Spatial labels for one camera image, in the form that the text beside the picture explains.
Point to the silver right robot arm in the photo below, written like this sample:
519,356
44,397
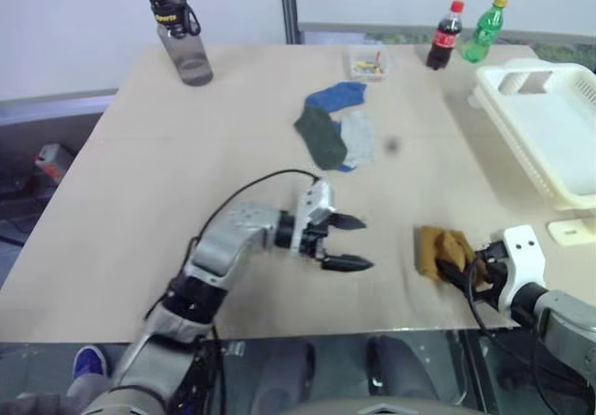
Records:
563,317

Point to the cola bottle with red cap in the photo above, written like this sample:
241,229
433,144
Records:
444,38

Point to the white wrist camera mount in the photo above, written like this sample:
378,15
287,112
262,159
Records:
524,257
314,205

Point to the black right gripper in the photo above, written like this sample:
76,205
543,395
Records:
493,268

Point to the light grey sock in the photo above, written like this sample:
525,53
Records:
359,138

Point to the green bottle with yellow cap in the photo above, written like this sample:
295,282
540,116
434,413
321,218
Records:
484,31

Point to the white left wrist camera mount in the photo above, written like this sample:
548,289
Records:
314,205

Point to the black table frame leg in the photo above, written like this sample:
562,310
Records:
212,378
475,368

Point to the dark green sock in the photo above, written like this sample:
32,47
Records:
321,138

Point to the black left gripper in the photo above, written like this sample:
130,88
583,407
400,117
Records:
316,240

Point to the mustard yellow sock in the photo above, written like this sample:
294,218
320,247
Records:
427,252
458,250

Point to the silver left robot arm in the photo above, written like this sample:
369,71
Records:
223,247

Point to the blue shoe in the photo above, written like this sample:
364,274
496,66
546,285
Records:
90,361

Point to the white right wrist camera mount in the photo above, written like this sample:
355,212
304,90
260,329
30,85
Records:
524,257

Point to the grey curved robot body edge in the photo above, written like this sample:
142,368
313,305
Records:
372,408

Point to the grey sports water bottle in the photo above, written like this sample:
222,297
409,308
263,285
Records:
188,47

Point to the white plastic dish rack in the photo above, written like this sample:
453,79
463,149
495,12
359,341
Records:
540,126

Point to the grey vertical post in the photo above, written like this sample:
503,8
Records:
288,5

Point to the small white plastic piece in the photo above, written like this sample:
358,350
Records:
572,232

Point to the blue sock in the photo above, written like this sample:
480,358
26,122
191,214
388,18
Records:
337,96

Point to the small clear plastic container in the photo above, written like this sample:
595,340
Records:
368,63

